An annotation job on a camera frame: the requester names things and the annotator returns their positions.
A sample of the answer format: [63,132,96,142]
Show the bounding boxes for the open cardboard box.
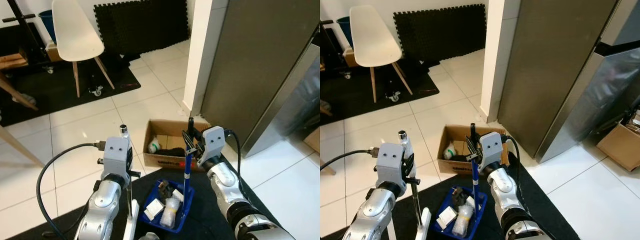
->
[436,124,511,176]
[142,118,213,172]

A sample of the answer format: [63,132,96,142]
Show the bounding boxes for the small white carton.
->
[436,206,458,231]
[143,198,166,222]

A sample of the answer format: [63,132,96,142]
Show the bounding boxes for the crumpled clear plastic wrapper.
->
[159,196,182,231]
[452,202,475,237]

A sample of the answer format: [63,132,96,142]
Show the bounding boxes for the black caster wheel base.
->
[87,60,108,98]
[382,65,403,103]

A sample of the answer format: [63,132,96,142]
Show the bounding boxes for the brown cardboard box with clutter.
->
[302,127,321,156]
[596,111,640,172]

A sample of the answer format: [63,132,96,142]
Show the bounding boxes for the stainless steel fridge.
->
[200,0,321,159]
[497,0,640,163]

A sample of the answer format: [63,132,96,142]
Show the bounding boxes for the black foam puzzle mat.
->
[392,4,488,63]
[93,0,192,57]

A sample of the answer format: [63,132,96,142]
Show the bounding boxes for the small brown box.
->
[342,47,358,68]
[45,41,63,63]

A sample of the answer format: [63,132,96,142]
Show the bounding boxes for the white chair with wooden legs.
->
[51,0,117,99]
[348,5,414,104]

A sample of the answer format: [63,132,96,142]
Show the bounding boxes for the blue bucket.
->
[336,16,353,48]
[38,10,57,45]

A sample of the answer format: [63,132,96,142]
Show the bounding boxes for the wooden shelf board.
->
[0,47,28,71]

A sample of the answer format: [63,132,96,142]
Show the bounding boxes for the black metal stand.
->
[320,19,351,80]
[1,0,53,76]

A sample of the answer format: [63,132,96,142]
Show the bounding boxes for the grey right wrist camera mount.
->
[477,131,504,170]
[196,126,227,169]

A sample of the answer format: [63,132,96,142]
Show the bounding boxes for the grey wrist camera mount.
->
[375,142,408,186]
[101,137,132,177]
[477,131,504,170]
[196,126,227,169]

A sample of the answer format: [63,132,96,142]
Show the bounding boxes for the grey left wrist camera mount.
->
[101,137,132,177]
[375,142,408,186]

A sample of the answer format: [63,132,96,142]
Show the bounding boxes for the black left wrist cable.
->
[320,147,380,171]
[36,141,107,238]

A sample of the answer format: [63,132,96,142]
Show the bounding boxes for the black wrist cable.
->
[502,135,521,186]
[36,141,107,238]
[320,147,380,171]
[224,129,244,183]

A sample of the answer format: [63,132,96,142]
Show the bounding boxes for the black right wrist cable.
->
[502,135,521,186]
[224,129,244,183]

